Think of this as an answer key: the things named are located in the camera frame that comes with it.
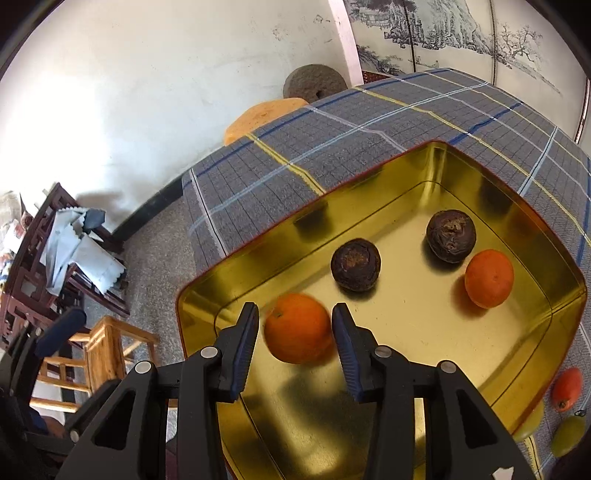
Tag orange fruit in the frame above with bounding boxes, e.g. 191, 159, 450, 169
464, 249, 515, 309
264, 293, 334, 364

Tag dark wooden chair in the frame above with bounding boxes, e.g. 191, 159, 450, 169
0, 182, 130, 352

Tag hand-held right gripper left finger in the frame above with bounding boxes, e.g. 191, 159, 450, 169
55, 302, 260, 480

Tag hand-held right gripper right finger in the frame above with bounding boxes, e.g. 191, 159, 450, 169
331, 302, 539, 480

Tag light wooden stool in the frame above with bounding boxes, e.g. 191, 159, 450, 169
30, 316, 160, 416

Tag red oval fruit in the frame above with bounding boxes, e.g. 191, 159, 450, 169
551, 368, 583, 412

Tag round grey millstone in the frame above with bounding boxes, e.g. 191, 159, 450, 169
283, 65, 347, 103

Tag orange plastic stool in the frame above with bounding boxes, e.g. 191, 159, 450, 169
224, 98, 309, 145

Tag landscape painted folding screen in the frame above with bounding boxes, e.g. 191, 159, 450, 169
344, 0, 591, 144

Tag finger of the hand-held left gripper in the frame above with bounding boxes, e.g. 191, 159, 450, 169
8, 307, 88, 393

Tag grey plaid tablecloth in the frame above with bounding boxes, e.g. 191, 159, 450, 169
182, 68, 591, 480

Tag gold metal tin tray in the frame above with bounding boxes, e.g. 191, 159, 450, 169
175, 141, 587, 480

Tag dark wrinkled passion fruit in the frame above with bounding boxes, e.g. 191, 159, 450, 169
426, 210, 477, 264
331, 239, 382, 292

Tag pale grey cloth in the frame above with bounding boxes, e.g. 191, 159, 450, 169
39, 208, 127, 296

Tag green oval fruit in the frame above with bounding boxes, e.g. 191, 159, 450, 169
512, 401, 546, 441
550, 415, 587, 457

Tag dark blue cloth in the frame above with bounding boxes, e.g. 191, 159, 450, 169
81, 208, 107, 232

